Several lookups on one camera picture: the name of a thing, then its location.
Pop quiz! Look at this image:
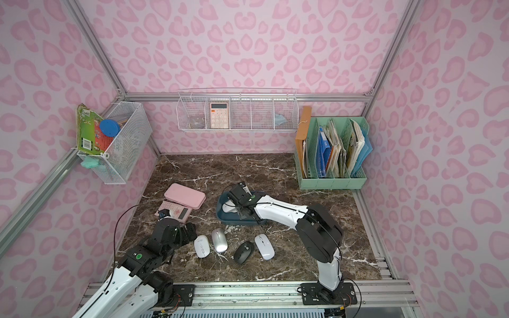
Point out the white rounded mouse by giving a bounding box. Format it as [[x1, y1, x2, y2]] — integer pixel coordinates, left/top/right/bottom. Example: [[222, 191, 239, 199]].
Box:
[[222, 200, 238, 213]]

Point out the teal storage box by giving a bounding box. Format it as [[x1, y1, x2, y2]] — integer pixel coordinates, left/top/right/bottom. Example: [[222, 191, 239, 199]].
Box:
[[216, 192, 267, 227]]

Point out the white ribbed mouse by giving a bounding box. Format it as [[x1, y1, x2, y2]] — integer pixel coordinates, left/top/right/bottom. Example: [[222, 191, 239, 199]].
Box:
[[194, 235, 210, 258]]

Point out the silver mouse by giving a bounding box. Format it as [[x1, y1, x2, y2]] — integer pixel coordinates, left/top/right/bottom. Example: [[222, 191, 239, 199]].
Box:
[[211, 228, 228, 254]]

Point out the black Lecoo mouse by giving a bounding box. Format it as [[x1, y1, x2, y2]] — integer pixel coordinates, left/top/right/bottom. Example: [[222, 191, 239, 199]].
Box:
[[233, 241, 255, 265]]

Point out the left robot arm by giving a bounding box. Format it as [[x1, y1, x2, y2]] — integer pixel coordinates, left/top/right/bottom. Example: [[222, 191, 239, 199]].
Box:
[[74, 218, 198, 317]]

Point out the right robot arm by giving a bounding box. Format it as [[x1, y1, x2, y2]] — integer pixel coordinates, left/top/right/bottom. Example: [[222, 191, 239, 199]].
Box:
[[226, 182, 343, 292]]

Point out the pink calculator on table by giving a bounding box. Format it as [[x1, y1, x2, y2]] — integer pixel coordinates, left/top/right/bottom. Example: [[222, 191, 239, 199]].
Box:
[[155, 201, 192, 223]]

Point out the pink pencil case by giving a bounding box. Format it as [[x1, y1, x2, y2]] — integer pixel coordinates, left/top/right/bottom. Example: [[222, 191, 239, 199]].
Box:
[[164, 183, 206, 209]]

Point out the pink calculator in basket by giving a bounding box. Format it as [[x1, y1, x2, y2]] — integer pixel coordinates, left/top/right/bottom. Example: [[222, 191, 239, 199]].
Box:
[[209, 101, 229, 129]]

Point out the green file organizer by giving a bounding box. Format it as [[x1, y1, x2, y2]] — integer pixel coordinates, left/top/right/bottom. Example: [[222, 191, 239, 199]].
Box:
[[294, 117, 369, 190]]

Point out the brown folder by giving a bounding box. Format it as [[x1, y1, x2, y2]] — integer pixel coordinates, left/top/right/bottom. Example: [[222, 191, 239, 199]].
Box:
[[295, 106, 312, 178]]

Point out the mint green clip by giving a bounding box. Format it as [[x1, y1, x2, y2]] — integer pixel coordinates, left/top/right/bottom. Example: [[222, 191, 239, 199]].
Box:
[[81, 156, 107, 172]]

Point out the blue round lid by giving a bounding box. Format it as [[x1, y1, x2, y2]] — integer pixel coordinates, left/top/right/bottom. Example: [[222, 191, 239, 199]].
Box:
[[99, 119, 121, 138]]

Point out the green card package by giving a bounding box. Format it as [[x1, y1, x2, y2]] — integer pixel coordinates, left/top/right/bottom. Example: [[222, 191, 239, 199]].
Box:
[[76, 104, 103, 155]]

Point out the light blue folder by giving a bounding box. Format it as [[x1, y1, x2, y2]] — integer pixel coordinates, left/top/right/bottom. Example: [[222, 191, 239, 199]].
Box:
[[351, 130, 373, 177]]

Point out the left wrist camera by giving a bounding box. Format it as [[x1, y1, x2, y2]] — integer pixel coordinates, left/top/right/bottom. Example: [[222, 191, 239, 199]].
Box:
[[158, 209, 171, 220]]

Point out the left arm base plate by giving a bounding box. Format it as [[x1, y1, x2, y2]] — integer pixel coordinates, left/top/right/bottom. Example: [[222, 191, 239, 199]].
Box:
[[156, 284, 196, 308]]

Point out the white wire shelf basket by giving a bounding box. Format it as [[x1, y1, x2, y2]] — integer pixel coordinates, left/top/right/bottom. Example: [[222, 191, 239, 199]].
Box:
[[176, 88, 300, 132]]

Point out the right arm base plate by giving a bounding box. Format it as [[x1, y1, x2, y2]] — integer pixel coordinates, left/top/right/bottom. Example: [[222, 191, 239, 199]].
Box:
[[297, 282, 358, 306]]

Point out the white wire basket left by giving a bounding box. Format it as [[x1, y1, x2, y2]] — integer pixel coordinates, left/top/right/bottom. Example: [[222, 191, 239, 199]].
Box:
[[78, 101, 152, 185]]

